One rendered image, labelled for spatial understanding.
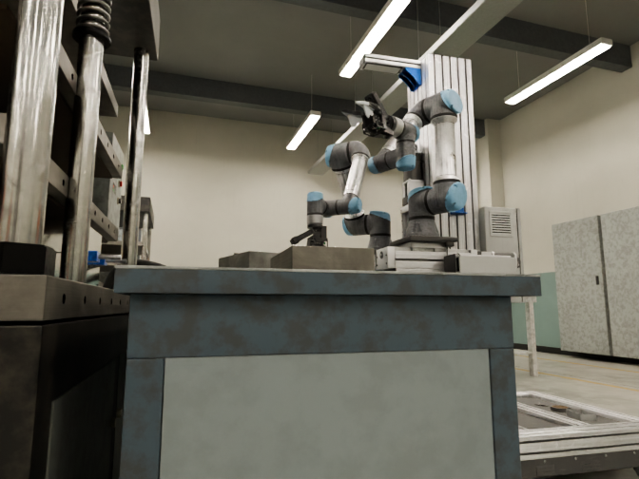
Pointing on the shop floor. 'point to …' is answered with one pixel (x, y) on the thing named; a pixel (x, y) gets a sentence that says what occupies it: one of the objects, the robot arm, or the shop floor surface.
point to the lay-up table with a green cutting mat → (530, 336)
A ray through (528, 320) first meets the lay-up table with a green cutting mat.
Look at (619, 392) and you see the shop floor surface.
